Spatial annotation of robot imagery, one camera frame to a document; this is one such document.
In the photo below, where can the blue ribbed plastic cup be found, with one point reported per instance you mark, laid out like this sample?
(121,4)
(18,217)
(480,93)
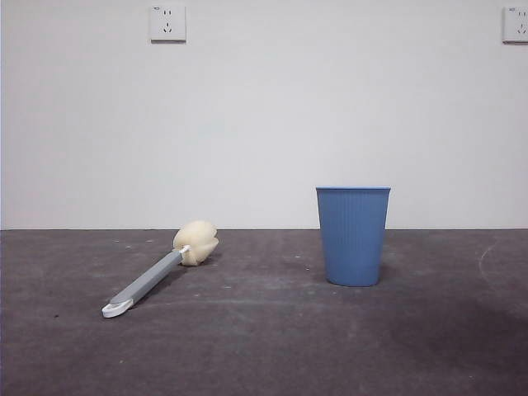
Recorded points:
(353,239)

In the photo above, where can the cup brush with sponge head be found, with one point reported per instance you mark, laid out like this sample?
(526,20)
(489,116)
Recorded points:
(147,280)

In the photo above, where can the white wall socket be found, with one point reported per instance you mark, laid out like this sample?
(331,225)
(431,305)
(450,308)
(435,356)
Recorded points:
(515,24)
(167,23)

